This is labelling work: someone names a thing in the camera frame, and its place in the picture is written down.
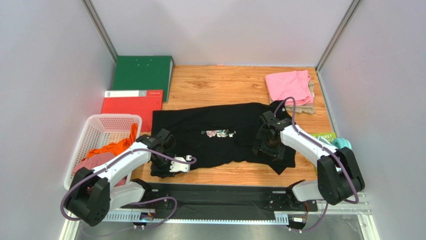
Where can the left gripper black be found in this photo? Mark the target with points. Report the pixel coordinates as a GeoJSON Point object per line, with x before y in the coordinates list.
{"type": "Point", "coordinates": [160, 173]}

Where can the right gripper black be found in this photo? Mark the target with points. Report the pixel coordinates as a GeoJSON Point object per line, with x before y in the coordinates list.
{"type": "Point", "coordinates": [262, 142]}

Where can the black floral t shirt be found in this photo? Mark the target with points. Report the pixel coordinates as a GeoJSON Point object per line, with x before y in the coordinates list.
{"type": "Point", "coordinates": [220, 134]}

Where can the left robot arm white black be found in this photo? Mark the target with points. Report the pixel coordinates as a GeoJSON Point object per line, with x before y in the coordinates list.
{"type": "Point", "coordinates": [93, 193]}

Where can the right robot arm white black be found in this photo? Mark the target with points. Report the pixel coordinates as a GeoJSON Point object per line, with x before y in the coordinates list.
{"type": "Point", "coordinates": [339, 178]}

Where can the orange t shirt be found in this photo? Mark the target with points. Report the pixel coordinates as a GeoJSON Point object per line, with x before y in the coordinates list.
{"type": "Point", "coordinates": [116, 148]}

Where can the folded beige t shirt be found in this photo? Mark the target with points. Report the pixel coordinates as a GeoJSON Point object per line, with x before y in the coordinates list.
{"type": "Point", "coordinates": [300, 90]}

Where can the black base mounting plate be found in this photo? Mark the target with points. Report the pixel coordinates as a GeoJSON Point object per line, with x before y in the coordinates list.
{"type": "Point", "coordinates": [226, 202]}

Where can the folded pink t shirt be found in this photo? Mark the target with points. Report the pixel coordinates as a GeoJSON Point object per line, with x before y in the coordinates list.
{"type": "Point", "coordinates": [296, 74]}

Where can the green book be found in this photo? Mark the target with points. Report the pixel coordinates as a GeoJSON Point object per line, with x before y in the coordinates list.
{"type": "Point", "coordinates": [327, 137]}

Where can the dusty pink t shirt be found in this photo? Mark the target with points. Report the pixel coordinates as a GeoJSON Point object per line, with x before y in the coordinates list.
{"type": "Point", "coordinates": [94, 161]}

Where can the white plastic laundry basket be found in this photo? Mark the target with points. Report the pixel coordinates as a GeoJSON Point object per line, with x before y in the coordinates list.
{"type": "Point", "coordinates": [100, 130]}

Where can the teal headphones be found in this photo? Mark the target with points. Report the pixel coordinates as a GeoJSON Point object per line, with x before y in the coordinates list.
{"type": "Point", "coordinates": [341, 142]}

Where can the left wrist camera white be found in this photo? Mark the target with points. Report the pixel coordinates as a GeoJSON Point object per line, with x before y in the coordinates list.
{"type": "Point", "coordinates": [180, 164]}

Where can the red ring binder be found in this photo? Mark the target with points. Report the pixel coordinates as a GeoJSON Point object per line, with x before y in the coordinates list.
{"type": "Point", "coordinates": [134, 102]}

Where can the green ring binder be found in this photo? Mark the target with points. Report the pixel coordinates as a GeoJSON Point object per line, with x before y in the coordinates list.
{"type": "Point", "coordinates": [152, 72]}

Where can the aluminium frame rail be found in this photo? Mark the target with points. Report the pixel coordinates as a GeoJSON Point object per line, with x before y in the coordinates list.
{"type": "Point", "coordinates": [163, 210]}

